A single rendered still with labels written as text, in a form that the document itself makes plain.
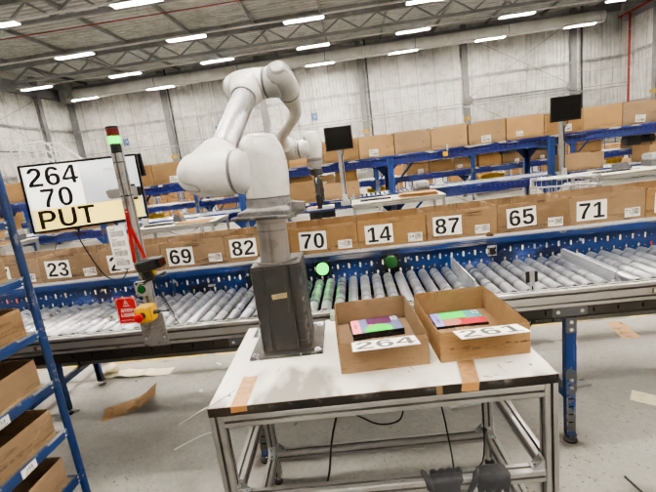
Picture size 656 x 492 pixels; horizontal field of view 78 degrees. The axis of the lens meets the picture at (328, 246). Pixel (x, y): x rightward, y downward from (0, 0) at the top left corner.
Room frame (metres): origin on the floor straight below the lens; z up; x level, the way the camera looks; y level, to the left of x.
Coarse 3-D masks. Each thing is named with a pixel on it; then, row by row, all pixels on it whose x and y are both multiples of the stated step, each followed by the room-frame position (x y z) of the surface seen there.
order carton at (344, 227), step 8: (344, 216) 2.60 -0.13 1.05; (352, 216) 2.60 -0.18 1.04; (296, 224) 2.63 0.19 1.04; (304, 224) 2.63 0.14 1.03; (312, 224) 2.62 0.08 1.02; (320, 224) 2.62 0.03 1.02; (328, 224) 2.61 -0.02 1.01; (336, 224) 2.32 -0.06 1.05; (344, 224) 2.32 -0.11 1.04; (352, 224) 2.31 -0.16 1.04; (296, 232) 2.34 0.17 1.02; (328, 232) 2.32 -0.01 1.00; (336, 232) 2.32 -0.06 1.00; (344, 232) 2.32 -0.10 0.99; (352, 232) 2.31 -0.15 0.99; (296, 240) 2.34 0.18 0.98; (328, 240) 2.32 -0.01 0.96; (336, 240) 2.32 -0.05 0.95; (352, 240) 2.31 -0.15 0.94; (296, 248) 2.34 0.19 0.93; (328, 248) 2.33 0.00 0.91; (336, 248) 2.32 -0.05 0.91; (344, 248) 2.32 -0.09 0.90; (352, 248) 2.31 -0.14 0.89
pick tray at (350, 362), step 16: (336, 304) 1.54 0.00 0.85; (352, 304) 1.54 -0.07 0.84; (368, 304) 1.54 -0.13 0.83; (384, 304) 1.54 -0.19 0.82; (400, 304) 1.54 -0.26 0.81; (336, 320) 1.42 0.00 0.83; (400, 320) 1.50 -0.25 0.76; (416, 320) 1.32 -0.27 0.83; (400, 336) 1.37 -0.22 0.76; (416, 336) 1.16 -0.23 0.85; (352, 352) 1.16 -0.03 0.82; (368, 352) 1.16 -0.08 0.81; (384, 352) 1.16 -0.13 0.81; (400, 352) 1.16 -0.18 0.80; (416, 352) 1.16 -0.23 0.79; (352, 368) 1.17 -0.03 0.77; (368, 368) 1.16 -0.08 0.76; (384, 368) 1.16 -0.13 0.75
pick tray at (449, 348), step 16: (464, 288) 1.53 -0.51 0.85; (480, 288) 1.53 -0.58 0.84; (416, 304) 1.48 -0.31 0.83; (432, 304) 1.53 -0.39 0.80; (448, 304) 1.53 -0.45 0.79; (464, 304) 1.53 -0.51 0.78; (480, 304) 1.53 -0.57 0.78; (496, 304) 1.40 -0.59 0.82; (496, 320) 1.39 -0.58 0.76; (512, 320) 1.27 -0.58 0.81; (432, 336) 1.24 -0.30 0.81; (448, 336) 1.16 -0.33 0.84; (496, 336) 1.15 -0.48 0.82; (512, 336) 1.15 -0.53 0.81; (528, 336) 1.15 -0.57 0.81; (448, 352) 1.16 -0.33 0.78; (464, 352) 1.16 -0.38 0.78; (480, 352) 1.15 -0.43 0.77; (496, 352) 1.15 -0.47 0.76; (512, 352) 1.15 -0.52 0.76; (528, 352) 1.15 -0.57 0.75
